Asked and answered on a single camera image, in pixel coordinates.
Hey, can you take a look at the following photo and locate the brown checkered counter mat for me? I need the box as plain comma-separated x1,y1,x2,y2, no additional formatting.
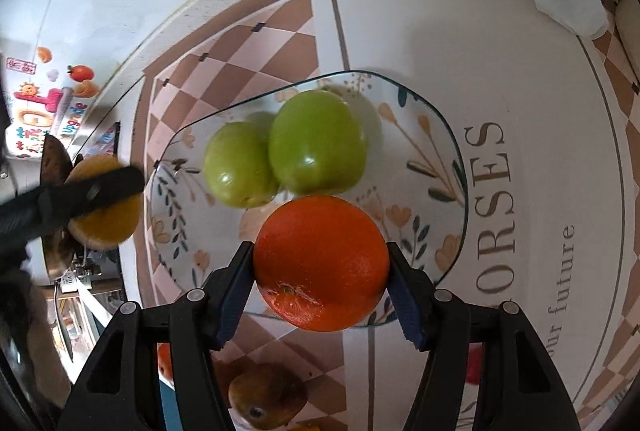
132,0,640,431

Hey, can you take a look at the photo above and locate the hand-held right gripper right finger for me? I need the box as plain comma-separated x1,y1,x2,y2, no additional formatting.
385,241,576,431

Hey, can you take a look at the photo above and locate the brown pear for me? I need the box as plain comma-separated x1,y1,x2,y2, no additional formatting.
227,363,308,431

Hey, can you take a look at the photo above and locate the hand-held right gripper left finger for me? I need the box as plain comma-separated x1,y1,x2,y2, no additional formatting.
57,240,257,431

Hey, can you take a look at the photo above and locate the colourful wall sticker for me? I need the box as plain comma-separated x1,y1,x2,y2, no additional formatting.
0,46,98,159

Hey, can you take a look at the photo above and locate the white tissue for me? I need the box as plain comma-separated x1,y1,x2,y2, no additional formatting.
523,0,610,38

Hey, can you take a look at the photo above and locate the green apple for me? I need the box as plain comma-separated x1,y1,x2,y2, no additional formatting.
202,121,281,208
268,90,369,196

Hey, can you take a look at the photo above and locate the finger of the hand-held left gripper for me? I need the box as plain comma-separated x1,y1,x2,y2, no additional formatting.
0,165,146,258

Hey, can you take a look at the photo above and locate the floral white plate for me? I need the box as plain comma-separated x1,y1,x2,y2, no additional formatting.
149,71,469,329

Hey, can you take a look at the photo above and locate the small red fruit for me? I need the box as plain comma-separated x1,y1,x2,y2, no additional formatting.
466,343,485,386

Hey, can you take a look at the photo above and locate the yellow orange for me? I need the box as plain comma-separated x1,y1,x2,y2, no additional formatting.
66,156,143,252

